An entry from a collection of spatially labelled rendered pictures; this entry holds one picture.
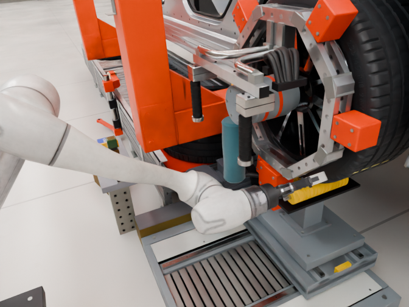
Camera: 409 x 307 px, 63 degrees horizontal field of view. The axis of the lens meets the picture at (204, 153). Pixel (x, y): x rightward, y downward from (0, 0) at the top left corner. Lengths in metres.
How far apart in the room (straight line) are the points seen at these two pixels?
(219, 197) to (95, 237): 1.13
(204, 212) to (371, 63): 0.57
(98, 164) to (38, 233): 1.37
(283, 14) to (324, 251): 0.91
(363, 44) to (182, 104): 0.81
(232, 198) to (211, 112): 0.70
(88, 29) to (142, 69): 1.93
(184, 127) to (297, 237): 0.68
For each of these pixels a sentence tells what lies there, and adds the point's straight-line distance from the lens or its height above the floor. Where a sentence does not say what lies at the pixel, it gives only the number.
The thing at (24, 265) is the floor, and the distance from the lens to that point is 1.96.
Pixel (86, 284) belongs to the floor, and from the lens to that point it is 1.73.
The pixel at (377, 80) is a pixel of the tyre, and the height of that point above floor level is 0.97.
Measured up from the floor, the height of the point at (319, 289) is 0.12.
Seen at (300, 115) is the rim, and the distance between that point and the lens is 1.22.
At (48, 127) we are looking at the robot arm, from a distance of 0.74.
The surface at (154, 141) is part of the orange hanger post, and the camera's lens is 1.49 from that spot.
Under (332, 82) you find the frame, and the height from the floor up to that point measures 0.97.
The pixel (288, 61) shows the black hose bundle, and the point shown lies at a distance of 0.89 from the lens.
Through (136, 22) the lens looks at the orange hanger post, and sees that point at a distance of 1.35.
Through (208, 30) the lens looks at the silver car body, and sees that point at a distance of 1.94.
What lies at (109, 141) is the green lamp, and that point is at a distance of 1.37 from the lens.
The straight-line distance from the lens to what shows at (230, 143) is 1.23.
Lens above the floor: 1.26
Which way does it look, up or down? 30 degrees down
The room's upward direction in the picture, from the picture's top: 4 degrees counter-clockwise
